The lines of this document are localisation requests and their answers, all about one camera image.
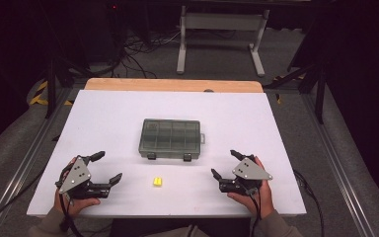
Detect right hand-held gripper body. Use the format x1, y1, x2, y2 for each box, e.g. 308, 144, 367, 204
218, 157, 274, 197

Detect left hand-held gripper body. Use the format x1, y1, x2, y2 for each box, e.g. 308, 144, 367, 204
54, 155, 112, 200

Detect grey compartment storage box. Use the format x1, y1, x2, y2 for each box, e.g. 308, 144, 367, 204
138, 118, 206, 162

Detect person's left hand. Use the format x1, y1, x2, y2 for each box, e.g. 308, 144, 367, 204
52, 157, 102, 218

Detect person's right hand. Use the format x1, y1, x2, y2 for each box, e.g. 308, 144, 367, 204
226, 155, 275, 220

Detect white board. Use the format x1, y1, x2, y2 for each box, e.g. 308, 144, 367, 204
26, 89, 308, 219

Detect person's legs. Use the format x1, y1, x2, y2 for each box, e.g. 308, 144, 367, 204
110, 216, 251, 237

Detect black tripod stand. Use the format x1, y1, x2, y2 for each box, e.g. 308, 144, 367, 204
43, 55, 93, 119

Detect yellow black floor tape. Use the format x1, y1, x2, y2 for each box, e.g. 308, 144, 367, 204
29, 80, 74, 107

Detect black metal stand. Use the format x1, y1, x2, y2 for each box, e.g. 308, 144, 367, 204
263, 62, 327, 125

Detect left hand-held gripper cable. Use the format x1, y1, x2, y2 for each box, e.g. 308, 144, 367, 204
58, 194, 83, 237

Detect hand-held gripper cable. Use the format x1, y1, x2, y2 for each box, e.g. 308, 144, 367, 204
248, 192, 265, 237
58, 194, 83, 237

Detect right hand-held gripper cable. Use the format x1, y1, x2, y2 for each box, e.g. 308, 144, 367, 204
248, 192, 265, 237

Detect aluminium floor rail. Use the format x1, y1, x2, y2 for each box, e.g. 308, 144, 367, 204
300, 93, 376, 237
0, 87, 80, 237

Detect thin black floor cable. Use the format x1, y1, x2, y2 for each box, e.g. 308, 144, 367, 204
0, 169, 44, 231

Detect bundle of black floor cables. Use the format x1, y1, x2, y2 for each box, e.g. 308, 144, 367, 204
92, 29, 182, 80

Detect white metal stand frame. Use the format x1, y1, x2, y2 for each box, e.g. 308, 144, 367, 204
176, 4, 270, 78

